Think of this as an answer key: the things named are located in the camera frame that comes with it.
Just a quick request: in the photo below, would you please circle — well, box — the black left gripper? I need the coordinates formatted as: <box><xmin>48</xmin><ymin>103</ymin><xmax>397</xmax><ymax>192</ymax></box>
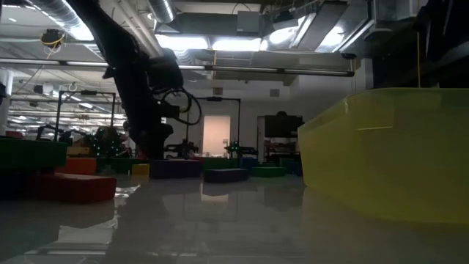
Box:
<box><xmin>126</xmin><ymin>102</ymin><xmax>175</xmax><ymax>161</ymax></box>

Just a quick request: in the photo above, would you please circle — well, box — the small yellow block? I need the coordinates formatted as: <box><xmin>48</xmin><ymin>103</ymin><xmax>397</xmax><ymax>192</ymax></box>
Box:
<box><xmin>130</xmin><ymin>163</ymin><xmax>150</xmax><ymax>177</ymax></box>

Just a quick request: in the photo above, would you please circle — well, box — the purple block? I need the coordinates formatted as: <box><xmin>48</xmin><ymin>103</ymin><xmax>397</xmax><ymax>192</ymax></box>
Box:
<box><xmin>149</xmin><ymin>158</ymin><xmax>202</xmax><ymax>180</ymax></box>

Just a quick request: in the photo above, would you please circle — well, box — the dark blue block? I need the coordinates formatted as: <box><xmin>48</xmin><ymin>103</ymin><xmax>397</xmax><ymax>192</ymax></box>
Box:
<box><xmin>204</xmin><ymin>168</ymin><xmax>250</xmax><ymax>184</ymax></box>

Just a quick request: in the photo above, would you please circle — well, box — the red block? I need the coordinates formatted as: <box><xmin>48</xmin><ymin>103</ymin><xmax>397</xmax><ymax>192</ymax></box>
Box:
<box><xmin>21</xmin><ymin>172</ymin><xmax>117</xmax><ymax>204</ymax></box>

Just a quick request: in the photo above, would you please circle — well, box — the dark green block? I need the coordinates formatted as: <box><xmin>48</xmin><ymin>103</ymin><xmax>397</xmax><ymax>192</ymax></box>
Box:
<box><xmin>0</xmin><ymin>137</ymin><xmax>69</xmax><ymax>173</ymax></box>

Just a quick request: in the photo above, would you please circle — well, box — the dull yellow box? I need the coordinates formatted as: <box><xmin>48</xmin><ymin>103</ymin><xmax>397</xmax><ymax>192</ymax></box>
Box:
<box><xmin>67</xmin><ymin>146</ymin><xmax>91</xmax><ymax>158</ymax></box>

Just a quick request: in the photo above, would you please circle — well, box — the large red studded brick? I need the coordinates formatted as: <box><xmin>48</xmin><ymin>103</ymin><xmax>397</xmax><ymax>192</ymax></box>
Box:
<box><xmin>56</xmin><ymin>157</ymin><xmax>98</xmax><ymax>176</ymax></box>

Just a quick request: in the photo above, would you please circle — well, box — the bright ceiling light panel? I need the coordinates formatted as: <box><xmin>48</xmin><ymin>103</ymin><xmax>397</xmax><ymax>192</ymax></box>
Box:
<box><xmin>155</xmin><ymin>34</ymin><xmax>209</xmax><ymax>51</ymax></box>
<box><xmin>211</xmin><ymin>36</ymin><xmax>263</xmax><ymax>52</ymax></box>

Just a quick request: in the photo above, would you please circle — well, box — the dark shelf unit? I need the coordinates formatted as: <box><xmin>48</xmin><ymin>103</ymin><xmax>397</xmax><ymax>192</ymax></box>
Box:
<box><xmin>263</xmin><ymin>138</ymin><xmax>303</xmax><ymax>164</ymax></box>

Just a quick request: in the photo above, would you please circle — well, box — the long horizontal light bar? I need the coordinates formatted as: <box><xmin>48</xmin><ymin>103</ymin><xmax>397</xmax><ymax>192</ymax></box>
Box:
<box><xmin>0</xmin><ymin>57</ymin><xmax>355</xmax><ymax>78</ymax></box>

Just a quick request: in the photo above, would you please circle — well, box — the grey ceiling box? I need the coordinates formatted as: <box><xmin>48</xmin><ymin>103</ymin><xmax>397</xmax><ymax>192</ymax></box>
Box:
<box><xmin>236</xmin><ymin>10</ymin><xmax>262</xmax><ymax>34</ymax></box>

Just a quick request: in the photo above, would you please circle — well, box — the slanted ceiling light panel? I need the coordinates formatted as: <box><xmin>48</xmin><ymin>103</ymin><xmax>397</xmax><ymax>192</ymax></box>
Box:
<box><xmin>317</xmin><ymin>16</ymin><xmax>369</xmax><ymax>52</ymax></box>
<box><xmin>267</xmin><ymin>16</ymin><xmax>308</xmax><ymax>51</ymax></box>

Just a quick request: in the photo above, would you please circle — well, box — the yellow plastic bin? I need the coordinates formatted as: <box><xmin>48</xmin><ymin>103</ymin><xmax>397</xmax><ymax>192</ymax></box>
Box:
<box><xmin>297</xmin><ymin>87</ymin><xmax>469</xmax><ymax>225</ymax></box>

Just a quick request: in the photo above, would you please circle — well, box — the white ceiling box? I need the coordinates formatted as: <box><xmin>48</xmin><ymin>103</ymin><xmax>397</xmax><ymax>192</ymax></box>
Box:
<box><xmin>375</xmin><ymin>0</ymin><xmax>428</xmax><ymax>21</ymax></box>

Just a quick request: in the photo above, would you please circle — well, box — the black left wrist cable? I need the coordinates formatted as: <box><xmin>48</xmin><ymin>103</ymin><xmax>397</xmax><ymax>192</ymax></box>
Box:
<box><xmin>158</xmin><ymin>87</ymin><xmax>203</xmax><ymax>127</ymax></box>

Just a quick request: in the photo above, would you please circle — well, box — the black gantry frame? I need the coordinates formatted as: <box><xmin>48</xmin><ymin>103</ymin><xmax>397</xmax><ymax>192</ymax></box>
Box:
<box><xmin>185</xmin><ymin>96</ymin><xmax>242</xmax><ymax>159</ymax></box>
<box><xmin>54</xmin><ymin>90</ymin><xmax>117</xmax><ymax>146</ymax></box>

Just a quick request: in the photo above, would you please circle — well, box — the black wall screen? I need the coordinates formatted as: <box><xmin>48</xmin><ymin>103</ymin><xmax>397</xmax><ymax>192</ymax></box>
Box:
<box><xmin>264</xmin><ymin>114</ymin><xmax>304</xmax><ymax>139</ymax></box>

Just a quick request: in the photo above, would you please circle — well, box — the silver round air duct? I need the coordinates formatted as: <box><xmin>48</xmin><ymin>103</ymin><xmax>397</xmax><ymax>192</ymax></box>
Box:
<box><xmin>148</xmin><ymin>0</ymin><xmax>176</xmax><ymax>23</ymax></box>

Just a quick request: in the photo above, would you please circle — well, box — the large spiral air duct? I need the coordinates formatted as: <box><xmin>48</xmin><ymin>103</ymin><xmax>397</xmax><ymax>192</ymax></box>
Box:
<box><xmin>29</xmin><ymin>0</ymin><xmax>111</xmax><ymax>63</ymax></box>

